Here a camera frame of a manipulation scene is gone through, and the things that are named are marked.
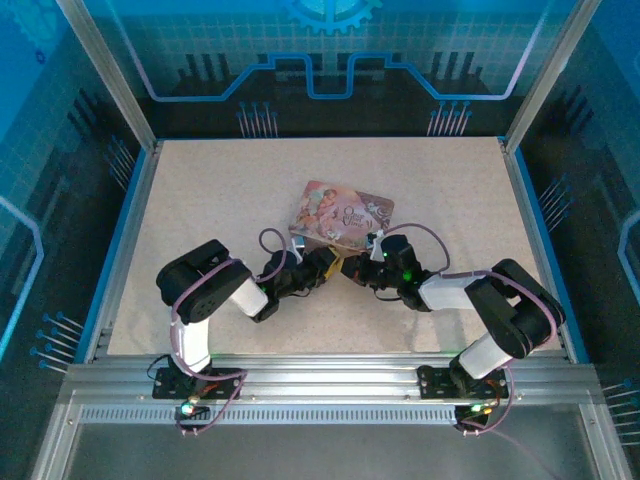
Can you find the pink illustrated tin box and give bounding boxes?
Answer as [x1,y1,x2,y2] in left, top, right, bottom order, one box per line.
[287,179,396,252]

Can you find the right LED circuit board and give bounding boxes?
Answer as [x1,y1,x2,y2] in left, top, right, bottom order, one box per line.
[453,402,494,429]

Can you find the led circuit board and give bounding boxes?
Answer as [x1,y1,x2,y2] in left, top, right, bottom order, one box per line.
[174,397,211,426]
[453,402,494,429]

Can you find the left LED circuit board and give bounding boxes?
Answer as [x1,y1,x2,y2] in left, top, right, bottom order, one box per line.
[174,397,211,426]

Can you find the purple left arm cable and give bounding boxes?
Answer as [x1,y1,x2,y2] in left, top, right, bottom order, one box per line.
[169,227,289,374]

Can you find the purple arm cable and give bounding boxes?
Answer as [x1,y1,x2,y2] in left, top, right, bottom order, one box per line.
[169,227,289,374]
[379,222,556,321]

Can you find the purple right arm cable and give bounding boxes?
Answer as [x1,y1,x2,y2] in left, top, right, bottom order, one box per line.
[379,222,556,321]

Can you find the aluminium mounting rail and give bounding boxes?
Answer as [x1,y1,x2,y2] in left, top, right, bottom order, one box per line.
[62,352,599,406]

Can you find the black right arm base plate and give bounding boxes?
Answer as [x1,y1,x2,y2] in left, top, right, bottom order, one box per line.
[417,363,512,401]

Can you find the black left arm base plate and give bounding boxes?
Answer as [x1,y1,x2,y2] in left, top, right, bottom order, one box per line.
[152,366,245,401]

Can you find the slotted grey cable duct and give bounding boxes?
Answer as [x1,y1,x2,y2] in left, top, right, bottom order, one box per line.
[78,403,589,427]

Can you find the aluminium frame post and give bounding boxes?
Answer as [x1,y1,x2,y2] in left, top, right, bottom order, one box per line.
[499,0,609,154]
[53,0,161,154]

